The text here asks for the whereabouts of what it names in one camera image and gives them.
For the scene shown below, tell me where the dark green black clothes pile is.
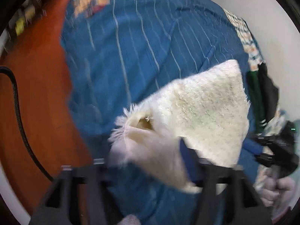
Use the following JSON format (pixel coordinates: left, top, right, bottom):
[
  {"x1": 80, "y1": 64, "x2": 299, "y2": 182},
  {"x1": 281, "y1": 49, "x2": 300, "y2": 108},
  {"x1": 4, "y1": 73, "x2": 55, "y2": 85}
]
[{"x1": 246, "y1": 62, "x2": 279, "y2": 134}]

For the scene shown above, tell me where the blue striped bed sheet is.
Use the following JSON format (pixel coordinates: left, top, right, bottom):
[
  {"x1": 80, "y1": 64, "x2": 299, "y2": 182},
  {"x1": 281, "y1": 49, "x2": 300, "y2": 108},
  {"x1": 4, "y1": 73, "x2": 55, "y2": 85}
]
[{"x1": 60, "y1": 0, "x2": 266, "y2": 225}]

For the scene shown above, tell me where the red wooden bed frame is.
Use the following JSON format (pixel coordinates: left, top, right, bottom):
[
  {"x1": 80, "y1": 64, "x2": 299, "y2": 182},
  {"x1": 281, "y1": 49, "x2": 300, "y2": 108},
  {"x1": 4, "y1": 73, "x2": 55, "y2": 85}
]
[{"x1": 1, "y1": 0, "x2": 92, "y2": 214}]

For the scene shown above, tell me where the white fluffy knit garment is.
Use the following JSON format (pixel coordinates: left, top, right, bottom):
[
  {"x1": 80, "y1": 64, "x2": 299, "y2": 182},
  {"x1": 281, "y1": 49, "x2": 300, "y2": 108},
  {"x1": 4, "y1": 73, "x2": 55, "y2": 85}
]
[{"x1": 109, "y1": 59, "x2": 250, "y2": 194}]

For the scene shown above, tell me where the black braided cable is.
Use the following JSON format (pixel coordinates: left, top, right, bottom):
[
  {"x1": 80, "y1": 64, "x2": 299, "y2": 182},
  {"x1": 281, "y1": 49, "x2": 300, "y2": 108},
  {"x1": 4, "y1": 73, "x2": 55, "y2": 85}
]
[{"x1": 0, "y1": 66, "x2": 55, "y2": 182}]

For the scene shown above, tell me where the gloved right hand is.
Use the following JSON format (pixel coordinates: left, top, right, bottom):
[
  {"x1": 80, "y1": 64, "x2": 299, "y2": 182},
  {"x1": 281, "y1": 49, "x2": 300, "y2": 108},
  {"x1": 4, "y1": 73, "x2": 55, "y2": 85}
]
[{"x1": 260, "y1": 168, "x2": 296, "y2": 209}]

